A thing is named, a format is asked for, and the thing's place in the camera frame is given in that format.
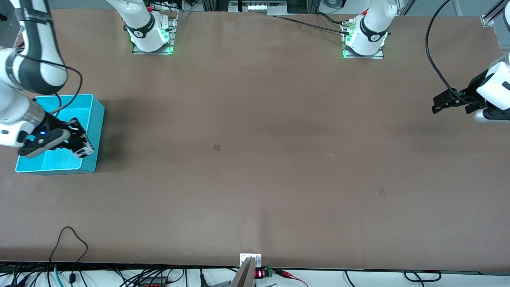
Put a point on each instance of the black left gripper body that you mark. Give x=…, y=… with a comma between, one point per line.
x=473, y=92

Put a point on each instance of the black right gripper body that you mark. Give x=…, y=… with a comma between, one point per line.
x=54, y=124

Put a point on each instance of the white jeep toy black roof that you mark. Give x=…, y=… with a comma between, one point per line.
x=87, y=152

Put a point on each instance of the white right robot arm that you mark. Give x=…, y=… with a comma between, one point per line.
x=36, y=59

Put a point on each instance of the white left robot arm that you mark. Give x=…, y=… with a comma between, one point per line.
x=494, y=87

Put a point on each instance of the cyan plastic storage bin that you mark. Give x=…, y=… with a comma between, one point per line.
x=59, y=164

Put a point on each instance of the aluminium corner profile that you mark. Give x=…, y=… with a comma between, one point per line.
x=490, y=18

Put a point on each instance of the red digit display module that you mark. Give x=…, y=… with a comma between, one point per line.
x=261, y=274

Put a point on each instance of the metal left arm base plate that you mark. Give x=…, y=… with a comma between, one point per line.
x=378, y=55

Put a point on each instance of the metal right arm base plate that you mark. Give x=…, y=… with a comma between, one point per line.
x=172, y=40

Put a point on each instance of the aluminium frame with lit panel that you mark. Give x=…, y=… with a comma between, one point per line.
x=257, y=6

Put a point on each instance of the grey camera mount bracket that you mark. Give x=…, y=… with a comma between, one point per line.
x=249, y=271

